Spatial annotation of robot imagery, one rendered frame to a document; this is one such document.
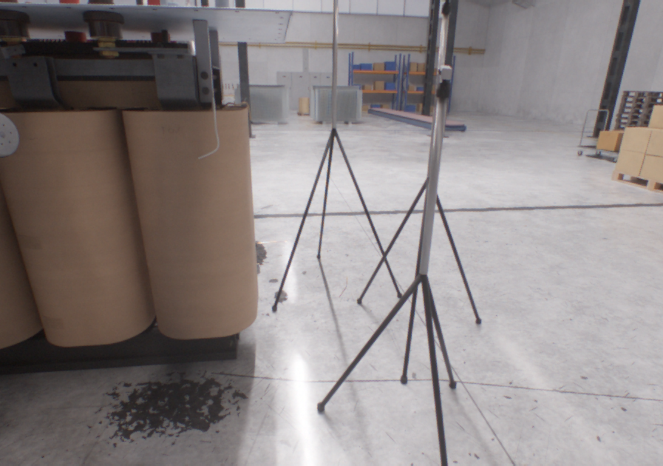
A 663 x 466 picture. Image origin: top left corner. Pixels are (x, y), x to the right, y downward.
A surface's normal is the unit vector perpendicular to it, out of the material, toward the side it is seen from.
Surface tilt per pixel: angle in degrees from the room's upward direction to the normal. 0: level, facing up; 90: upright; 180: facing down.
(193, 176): 90
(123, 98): 90
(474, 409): 0
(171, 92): 90
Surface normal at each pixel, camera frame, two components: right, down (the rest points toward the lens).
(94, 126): 0.83, 0.21
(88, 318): 0.15, 0.35
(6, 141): 1.00, -0.03
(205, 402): 0.01, -0.93
